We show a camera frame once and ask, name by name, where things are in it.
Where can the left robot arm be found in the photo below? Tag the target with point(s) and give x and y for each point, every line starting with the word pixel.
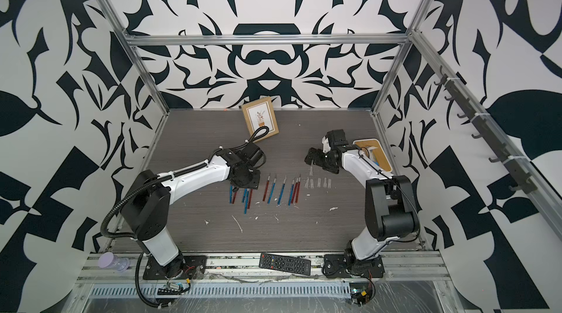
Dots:
pixel 142 215

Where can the white cable duct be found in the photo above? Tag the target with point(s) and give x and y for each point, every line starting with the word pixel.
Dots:
pixel 230 290

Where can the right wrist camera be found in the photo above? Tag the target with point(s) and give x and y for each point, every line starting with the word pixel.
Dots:
pixel 327 144

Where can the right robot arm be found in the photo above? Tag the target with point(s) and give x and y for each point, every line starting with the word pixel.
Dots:
pixel 390 212

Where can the red knife capped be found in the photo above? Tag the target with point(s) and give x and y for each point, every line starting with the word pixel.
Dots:
pixel 266 188

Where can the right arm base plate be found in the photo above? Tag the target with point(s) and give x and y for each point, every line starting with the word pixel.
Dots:
pixel 338 266

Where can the wooden picture frame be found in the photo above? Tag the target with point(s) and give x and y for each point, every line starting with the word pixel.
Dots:
pixel 260 113

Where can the black wall hook rail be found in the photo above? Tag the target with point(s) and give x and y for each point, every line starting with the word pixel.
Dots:
pixel 505 152

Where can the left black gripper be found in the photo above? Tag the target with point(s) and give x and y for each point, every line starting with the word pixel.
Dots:
pixel 255 184

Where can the white box with wooden lid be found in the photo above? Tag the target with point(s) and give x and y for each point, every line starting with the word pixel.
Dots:
pixel 373 148

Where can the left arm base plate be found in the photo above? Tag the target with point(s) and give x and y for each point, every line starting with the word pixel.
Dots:
pixel 182 267

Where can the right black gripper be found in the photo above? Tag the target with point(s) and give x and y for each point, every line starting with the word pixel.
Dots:
pixel 317 159

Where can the red carving knife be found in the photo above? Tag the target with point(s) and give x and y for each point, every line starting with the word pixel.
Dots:
pixel 249 199
pixel 294 189
pixel 298 190

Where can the black remote control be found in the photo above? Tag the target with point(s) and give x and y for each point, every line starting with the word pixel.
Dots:
pixel 286 264

